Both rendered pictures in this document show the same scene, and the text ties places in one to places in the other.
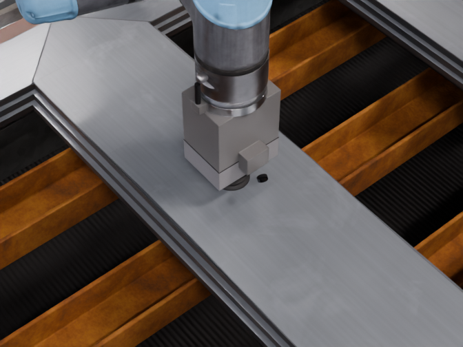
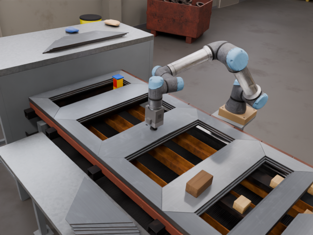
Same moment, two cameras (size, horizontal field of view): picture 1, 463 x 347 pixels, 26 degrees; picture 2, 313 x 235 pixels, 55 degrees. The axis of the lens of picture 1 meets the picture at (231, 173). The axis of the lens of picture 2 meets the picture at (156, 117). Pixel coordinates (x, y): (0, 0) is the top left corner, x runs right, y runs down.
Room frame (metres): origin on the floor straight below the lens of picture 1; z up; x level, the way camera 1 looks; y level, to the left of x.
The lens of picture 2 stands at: (0.61, -1.40, 1.79)
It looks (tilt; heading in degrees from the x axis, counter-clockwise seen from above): 32 degrees down; 84
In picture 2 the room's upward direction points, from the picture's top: 3 degrees clockwise
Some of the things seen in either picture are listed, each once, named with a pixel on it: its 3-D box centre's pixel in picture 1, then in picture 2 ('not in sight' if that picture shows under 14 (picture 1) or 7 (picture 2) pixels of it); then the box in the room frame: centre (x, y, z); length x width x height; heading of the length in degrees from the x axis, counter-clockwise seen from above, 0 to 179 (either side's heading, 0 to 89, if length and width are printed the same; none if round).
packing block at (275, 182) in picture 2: not in sight; (277, 183); (1.32, -0.38, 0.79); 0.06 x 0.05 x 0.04; 40
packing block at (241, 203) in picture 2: not in sight; (241, 204); (1.10, -0.51, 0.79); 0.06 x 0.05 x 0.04; 40
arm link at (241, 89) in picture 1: (229, 68); (154, 101); (0.74, 0.00, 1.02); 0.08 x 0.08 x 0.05
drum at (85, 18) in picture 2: not in sight; (91, 33); (-0.04, 3.69, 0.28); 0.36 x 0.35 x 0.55; 46
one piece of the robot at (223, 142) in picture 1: (235, 127); (152, 114); (0.73, 0.00, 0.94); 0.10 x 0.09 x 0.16; 39
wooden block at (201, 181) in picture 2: not in sight; (199, 183); (0.91, -0.45, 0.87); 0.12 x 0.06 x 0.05; 44
